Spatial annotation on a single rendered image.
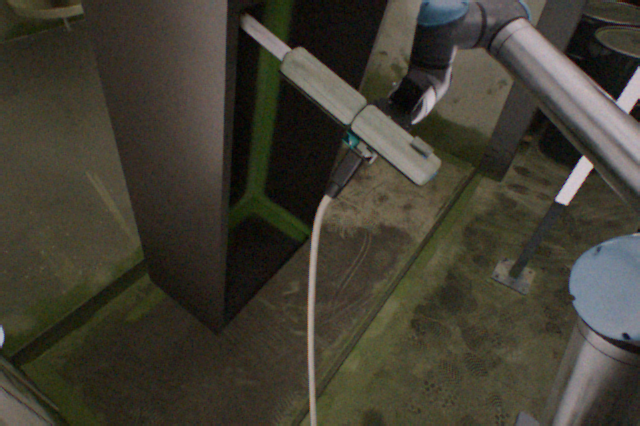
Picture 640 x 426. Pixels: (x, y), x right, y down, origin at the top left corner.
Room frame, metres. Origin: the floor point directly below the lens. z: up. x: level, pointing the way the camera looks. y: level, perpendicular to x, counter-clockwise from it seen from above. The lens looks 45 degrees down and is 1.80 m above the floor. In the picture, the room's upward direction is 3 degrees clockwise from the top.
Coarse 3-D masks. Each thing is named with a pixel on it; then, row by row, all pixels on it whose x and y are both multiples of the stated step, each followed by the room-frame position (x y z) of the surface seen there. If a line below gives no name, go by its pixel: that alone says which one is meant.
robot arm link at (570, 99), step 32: (512, 0) 0.88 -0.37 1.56; (480, 32) 0.82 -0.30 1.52; (512, 32) 0.79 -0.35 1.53; (512, 64) 0.74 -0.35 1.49; (544, 64) 0.70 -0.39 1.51; (544, 96) 0.65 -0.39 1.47; (576, 96) 0.61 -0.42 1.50; (608, 96) 0.61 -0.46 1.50; (576, 128) 0.58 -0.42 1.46; (608, 128) 0.54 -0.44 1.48; (608, 160) 0.51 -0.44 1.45
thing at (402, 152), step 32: (256, 32) 0.67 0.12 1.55; (288, 64) 0.62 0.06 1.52; (320, 64) 0.63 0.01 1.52; (320, 96) 0.59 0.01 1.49; (352, 96) 0.58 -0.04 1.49; (352, 128) 0.55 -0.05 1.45; (384, 128) 0.54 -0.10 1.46; (352, 160) 0.56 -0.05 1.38; (384, 160) 0.52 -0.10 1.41; (416, 160) 0.50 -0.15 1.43
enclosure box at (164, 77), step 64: (128, 0) 0.68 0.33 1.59; (192, 0) 0.60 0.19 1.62; (256, 0) 0.62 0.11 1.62; (320, 0) 1.20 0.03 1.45; (384, 0) 1.10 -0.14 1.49; (128, 64) 0.71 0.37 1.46; (192, 64) 0.61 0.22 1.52; (256, 64) 1.24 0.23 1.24; (128, 128) 0.75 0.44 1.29; (192, 128) 0.63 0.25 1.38; (256, 128) 1.30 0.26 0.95; (320, 128) 1.19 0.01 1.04; (128, 192) 0.81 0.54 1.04; (192, 192) 0.66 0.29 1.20; (256, 192) 1.36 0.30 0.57; (320, 192) 1.18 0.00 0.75; (192, 256) 0.69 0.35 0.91; (256, 256) 1.05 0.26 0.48
